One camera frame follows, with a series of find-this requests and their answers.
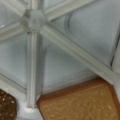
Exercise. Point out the white sectioned round tray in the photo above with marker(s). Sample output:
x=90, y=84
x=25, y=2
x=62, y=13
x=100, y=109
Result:
x=47, y=45

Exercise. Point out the brown meat patty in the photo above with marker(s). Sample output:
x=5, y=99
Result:
x=8, y=106

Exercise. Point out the yellow cheese slice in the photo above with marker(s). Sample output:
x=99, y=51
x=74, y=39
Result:
x=91, y=100

